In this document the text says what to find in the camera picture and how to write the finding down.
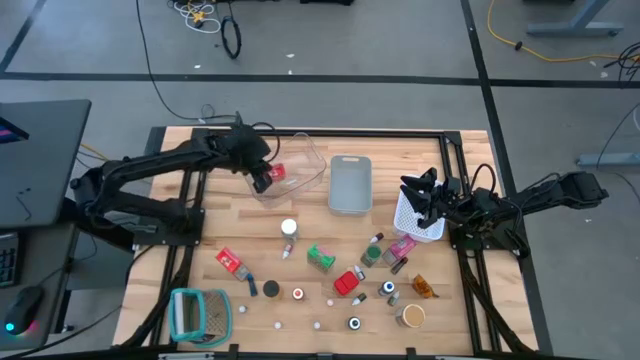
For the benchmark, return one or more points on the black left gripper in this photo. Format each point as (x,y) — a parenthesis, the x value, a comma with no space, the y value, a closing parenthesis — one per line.
(247,147)

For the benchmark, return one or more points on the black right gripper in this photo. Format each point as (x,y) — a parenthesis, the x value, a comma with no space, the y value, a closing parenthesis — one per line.
(448,200)

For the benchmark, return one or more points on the red Froot Loops box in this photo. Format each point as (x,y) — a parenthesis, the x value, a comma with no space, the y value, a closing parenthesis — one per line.
(278,172)
(229,260)

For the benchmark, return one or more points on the white-lid spice jar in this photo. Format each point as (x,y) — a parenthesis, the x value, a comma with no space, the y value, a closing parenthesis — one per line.
(289,227)

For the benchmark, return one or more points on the pink cereal box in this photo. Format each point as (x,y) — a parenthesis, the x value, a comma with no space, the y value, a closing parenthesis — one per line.
(400,247)

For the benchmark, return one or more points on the dark brown small bottle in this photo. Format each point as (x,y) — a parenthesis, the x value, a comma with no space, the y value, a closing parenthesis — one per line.
(399,265)

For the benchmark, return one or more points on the green-lid spice jar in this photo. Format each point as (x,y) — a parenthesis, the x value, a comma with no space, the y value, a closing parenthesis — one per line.
(370,255)

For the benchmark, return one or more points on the amber glass bottle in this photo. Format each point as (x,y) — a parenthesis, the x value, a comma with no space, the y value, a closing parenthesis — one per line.
(421,286)

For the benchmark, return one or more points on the green Apple Jacks box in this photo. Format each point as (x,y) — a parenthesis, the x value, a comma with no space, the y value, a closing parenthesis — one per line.
(320,257)

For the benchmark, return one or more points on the blue-tip squeeze bottle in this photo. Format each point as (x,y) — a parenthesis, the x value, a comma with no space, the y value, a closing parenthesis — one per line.
(386,288)

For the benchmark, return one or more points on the blue tube bottle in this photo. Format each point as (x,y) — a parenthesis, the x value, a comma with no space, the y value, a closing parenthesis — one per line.
(252,287)

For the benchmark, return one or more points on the orange jar black lid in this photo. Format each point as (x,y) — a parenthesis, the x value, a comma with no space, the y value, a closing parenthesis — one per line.
(271,288)

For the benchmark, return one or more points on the red squeeze bottle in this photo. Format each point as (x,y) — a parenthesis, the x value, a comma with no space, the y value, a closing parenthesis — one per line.
(298,293)

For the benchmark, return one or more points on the red smoked paprika tin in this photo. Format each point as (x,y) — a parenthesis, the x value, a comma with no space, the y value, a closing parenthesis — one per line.
(346,283)

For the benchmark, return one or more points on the black Chefmaster squeeze bottle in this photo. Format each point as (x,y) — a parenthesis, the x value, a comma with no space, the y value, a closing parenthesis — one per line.
(354,323)

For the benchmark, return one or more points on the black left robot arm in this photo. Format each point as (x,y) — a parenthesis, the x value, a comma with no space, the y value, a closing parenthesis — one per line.
(150,165)

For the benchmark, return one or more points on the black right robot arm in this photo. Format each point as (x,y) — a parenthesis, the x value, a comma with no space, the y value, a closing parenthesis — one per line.
(550,192)

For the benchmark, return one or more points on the white perforated plastic basket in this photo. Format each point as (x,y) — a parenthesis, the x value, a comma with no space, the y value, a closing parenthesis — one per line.
(407,222)

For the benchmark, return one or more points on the clear plastic bin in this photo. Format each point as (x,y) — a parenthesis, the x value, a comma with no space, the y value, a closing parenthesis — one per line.
(300,155)

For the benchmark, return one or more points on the dark red dropper bottle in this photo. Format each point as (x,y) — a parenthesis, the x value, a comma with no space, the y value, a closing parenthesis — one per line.
(376,238)

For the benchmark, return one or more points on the grey plastic bin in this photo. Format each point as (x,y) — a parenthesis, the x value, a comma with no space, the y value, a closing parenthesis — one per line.
(350,187)

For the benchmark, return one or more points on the white-cap black dropper bottle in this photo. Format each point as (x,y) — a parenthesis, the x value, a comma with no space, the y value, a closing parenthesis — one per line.
(359,273)

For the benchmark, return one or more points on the grey-green dropper bottle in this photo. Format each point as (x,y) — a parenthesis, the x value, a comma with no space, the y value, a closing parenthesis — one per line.
(393,299)

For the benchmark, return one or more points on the dark green dropper bottle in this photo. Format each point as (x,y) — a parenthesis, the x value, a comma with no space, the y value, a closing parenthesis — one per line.
(358,299)

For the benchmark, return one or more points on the teal box grater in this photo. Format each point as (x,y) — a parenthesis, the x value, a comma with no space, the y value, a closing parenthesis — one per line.
(215,312)

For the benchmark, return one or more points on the grey desk foot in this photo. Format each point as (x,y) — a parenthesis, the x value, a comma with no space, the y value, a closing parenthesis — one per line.
(610,160)

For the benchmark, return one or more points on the black office desk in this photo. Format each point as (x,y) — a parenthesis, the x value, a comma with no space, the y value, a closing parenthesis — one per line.
(45,165)

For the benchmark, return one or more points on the grey desk leg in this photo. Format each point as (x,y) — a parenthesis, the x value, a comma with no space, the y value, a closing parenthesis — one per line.
(575,30)

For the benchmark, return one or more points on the computer monitor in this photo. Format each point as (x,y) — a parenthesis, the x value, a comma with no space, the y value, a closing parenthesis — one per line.
(10,132)

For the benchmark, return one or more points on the black keyboard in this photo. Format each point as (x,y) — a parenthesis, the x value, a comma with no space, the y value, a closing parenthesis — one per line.
(7,260)

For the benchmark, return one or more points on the black computer mouse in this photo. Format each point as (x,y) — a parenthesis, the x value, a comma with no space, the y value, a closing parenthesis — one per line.
(22,307)

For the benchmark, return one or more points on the black aluminium table frame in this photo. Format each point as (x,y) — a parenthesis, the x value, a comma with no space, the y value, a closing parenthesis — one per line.
(320,133)

